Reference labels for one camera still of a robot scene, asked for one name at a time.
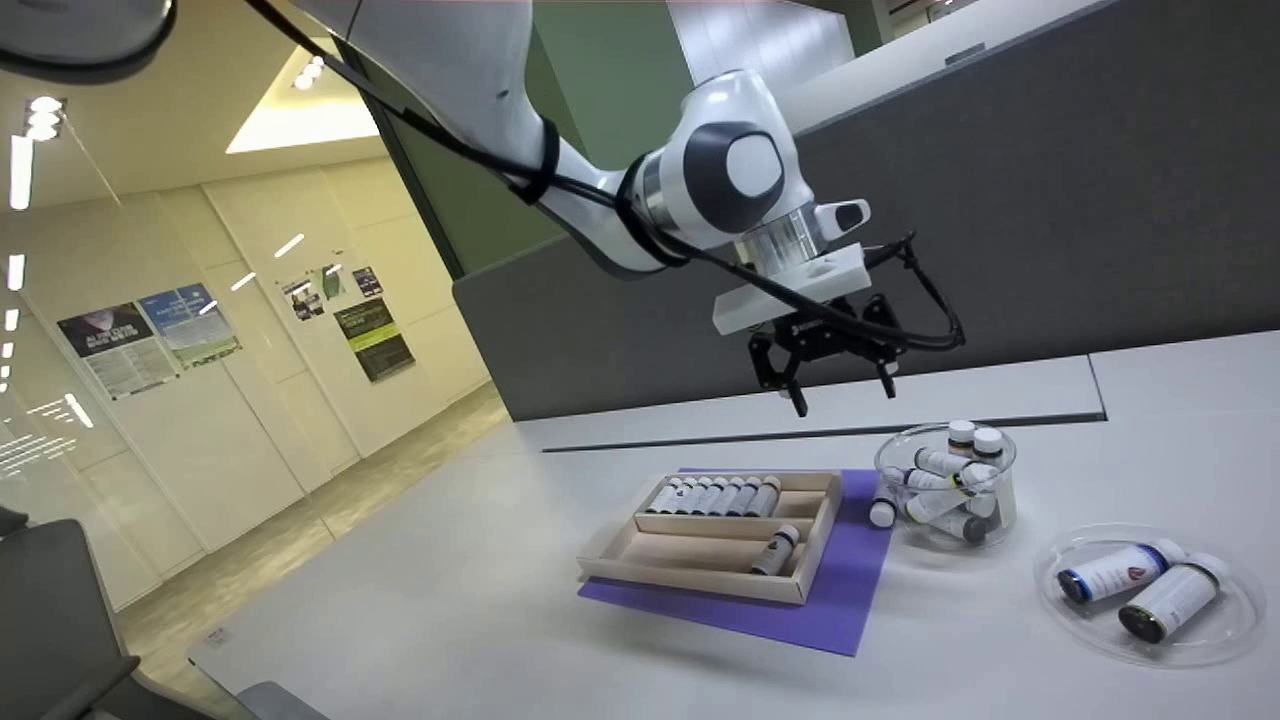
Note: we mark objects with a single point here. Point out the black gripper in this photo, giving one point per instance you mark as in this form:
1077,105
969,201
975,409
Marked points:
792,340

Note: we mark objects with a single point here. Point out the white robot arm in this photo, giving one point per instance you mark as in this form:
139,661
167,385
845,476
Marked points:
724,185

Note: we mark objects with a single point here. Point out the yellow-banded bottle in bowl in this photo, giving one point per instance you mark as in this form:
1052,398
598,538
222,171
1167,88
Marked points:
951,466

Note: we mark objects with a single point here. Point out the white-capped bottle in bowl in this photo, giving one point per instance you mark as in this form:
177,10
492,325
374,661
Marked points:
961,435

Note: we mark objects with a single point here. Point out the clear round bowl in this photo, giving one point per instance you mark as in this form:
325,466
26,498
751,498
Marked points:
896,480

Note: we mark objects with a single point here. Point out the dark-necked bottle in bowl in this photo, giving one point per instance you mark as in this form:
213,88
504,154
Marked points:
989,440

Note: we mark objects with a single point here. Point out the light wooden tray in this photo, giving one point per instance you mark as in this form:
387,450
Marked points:
708,554

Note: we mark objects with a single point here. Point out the row of small bottles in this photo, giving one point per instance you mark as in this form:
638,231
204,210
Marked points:
714,498

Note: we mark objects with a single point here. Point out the dark-capped bottle in tray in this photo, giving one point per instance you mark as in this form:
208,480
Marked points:
776,548

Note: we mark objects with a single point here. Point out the purple mat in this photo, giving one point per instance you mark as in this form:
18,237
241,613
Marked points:
832,613

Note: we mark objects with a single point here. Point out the blue-banded white bottle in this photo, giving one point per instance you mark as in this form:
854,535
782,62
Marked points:
1119,569

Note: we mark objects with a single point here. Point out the brown-banded white bottle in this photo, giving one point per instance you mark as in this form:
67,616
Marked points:
1173,597

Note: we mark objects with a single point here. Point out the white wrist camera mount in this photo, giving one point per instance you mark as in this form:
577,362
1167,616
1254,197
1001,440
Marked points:
820,280

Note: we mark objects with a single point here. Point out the dark wall poster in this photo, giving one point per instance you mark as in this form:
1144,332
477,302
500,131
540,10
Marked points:
374,340

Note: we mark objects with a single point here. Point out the wall posters left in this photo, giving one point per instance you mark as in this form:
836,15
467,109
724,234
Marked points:
149,340

